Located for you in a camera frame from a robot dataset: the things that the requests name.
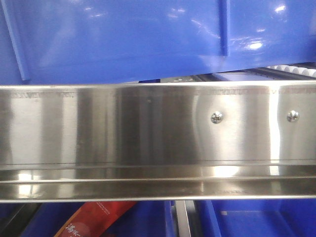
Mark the blue bin lower left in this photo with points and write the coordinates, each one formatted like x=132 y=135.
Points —
x=145 y=219

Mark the rail screw right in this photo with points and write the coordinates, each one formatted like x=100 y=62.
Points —
x=293 y=116

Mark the large blue plastic bin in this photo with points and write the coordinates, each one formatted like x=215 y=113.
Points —
x=114 y=41

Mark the rail screw left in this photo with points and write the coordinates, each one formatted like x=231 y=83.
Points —
x=216 y=117

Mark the blue bin lower right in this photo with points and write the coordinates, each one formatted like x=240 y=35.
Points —
x=258 y=217

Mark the red printed package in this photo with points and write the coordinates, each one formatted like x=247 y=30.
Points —
x=93 y=218

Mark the rail screw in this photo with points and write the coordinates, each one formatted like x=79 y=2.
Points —
x=216 y=117
x=293 y=116

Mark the white roller track strip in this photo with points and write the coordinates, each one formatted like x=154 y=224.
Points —
x=303 y=71

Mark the stainless steel shelf rail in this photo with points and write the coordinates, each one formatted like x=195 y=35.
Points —
x=156 y=141

